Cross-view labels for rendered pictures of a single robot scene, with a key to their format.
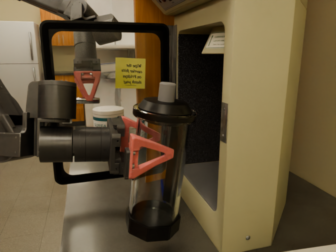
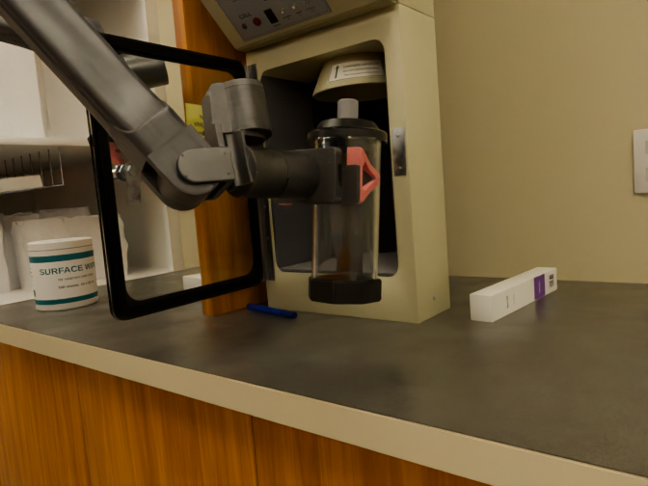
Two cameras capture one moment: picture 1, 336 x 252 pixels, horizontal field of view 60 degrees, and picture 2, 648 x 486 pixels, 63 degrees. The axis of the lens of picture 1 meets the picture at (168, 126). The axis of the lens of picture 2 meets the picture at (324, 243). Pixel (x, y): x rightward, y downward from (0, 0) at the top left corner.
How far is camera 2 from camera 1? 0.50 m
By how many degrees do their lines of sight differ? 36
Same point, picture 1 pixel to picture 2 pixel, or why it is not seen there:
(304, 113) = not seen: hidden behind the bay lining
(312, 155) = not seen: hidden behind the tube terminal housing
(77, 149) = (292, 171)
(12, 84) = not seen: outside the picture
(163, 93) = (350, 110)
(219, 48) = (356, 77)
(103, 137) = (310, 159)
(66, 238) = (209, 368)
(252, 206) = (433, 255)
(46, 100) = (248, 104)
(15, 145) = (226, 163)
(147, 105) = (343, 121)
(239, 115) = (414, 141)
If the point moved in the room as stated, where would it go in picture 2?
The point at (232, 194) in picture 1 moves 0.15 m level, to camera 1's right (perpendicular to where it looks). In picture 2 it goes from (418, 239) to (481, 229)
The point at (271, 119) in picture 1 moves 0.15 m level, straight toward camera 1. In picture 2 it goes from (434, 149) to (487, 138)
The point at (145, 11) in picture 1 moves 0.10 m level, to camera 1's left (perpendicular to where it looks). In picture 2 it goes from (199, 45) to (142, 40)
